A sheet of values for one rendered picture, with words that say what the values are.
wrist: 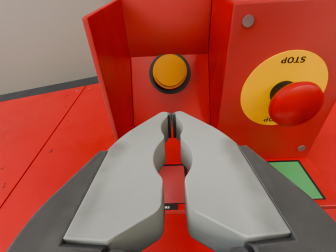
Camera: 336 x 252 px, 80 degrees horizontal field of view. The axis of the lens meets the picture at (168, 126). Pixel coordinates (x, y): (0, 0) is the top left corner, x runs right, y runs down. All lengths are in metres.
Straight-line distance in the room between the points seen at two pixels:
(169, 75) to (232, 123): 0.08
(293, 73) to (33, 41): 1.06
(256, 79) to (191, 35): 0.09
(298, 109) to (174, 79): 0.12
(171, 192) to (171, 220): 0.18
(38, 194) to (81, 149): 0.14
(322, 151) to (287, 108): 0.33
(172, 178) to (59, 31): 0.93
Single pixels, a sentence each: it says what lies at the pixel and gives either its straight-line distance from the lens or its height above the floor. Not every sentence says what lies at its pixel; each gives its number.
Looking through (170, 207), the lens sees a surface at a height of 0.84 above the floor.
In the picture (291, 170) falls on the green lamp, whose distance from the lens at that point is 0.25.
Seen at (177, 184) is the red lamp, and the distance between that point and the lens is 0.21.
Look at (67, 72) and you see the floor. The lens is 1.12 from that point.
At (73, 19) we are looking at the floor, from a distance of 1.03.
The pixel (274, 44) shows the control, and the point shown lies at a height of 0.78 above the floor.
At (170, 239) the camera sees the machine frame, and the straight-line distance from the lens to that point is 0.37.
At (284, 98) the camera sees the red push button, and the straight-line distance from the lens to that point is 0.17.
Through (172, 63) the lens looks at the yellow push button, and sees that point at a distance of 0.23.
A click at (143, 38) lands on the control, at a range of 0.24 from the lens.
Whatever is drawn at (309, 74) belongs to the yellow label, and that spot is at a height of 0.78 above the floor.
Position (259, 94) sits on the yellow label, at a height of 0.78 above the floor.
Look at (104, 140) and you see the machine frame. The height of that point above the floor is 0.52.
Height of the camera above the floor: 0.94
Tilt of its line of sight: 53 degrees down
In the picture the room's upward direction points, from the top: 179 degrees clockwise
